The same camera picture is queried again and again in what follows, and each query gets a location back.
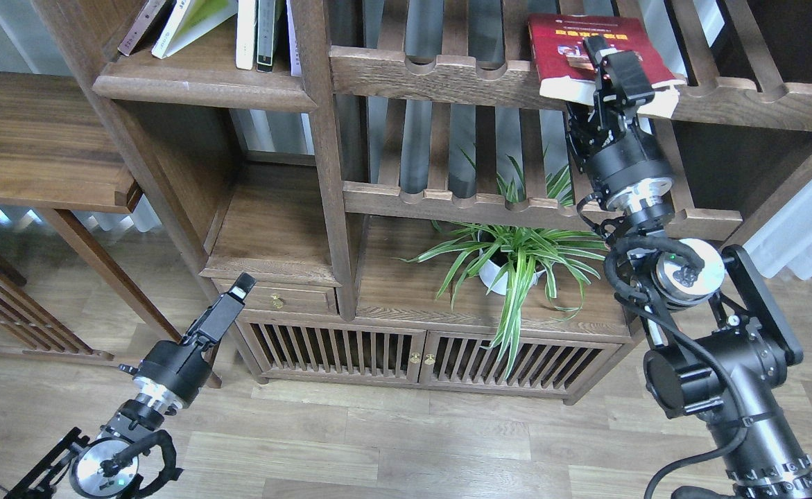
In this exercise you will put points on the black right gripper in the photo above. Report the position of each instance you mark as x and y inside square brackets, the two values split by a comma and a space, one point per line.
[633, 167]

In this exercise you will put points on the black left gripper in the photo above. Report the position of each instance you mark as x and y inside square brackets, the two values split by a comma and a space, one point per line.
[171, 374]

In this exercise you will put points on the red book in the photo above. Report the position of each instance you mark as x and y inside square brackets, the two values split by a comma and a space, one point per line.
[564, 68]

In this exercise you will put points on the dark maroon book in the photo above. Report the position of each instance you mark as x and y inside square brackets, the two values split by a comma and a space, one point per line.
[142, 24]

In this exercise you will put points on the yellow green book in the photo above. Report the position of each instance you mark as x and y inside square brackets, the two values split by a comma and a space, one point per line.
[190, 20]

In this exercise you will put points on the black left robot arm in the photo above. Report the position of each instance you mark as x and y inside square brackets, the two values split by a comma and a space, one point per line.
[132, 457]

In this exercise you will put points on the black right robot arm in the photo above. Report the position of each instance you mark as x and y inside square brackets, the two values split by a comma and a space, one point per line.
[719, 342]

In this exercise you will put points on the spider plant in white pot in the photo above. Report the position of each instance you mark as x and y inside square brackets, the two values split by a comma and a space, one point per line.
[519, 252]

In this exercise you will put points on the slatted wooden rack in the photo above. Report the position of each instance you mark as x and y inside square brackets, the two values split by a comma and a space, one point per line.
[41, 336]

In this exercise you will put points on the dark wooden bookshelf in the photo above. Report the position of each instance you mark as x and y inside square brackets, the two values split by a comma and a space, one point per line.
[320, 185]

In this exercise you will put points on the wooden side table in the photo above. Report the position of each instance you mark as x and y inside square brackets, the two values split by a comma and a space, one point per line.
[56, 157]

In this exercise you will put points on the white upright book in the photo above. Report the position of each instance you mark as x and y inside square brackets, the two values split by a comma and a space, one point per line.
[245, 41]

